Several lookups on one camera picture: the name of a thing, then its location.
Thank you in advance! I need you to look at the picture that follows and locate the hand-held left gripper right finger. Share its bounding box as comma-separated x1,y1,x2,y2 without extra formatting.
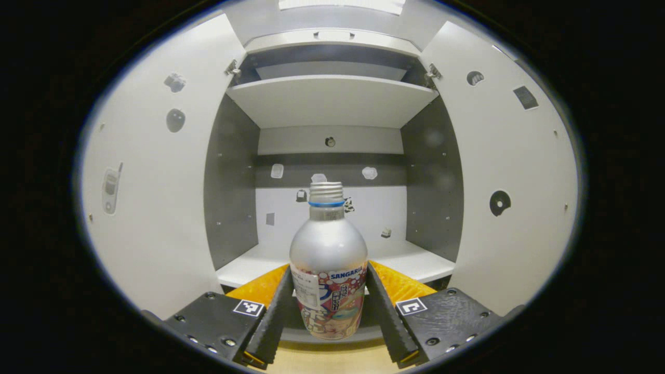
365,260,525,369

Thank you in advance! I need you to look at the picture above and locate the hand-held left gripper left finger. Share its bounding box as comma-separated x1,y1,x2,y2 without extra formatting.
141,263,294,370

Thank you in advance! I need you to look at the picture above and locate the silver bottle with printed label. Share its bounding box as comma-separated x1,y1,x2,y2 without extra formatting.
289,181,369,341

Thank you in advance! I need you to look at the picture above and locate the white cabinet door phone sticker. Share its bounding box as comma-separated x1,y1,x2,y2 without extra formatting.
81,13,247,320

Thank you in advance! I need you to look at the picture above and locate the white cabinet door cat sticker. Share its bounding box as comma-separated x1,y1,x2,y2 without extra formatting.
418,21,580,317

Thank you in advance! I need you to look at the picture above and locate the white and grey cabinet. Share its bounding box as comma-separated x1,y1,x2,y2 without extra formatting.
204,29,464,343

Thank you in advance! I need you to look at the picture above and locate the white cabinet drawer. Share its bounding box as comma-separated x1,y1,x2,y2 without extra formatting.
244,29,421,55

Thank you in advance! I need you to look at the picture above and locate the large ceiling light panel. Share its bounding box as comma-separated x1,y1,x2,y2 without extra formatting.
278,0,406,15

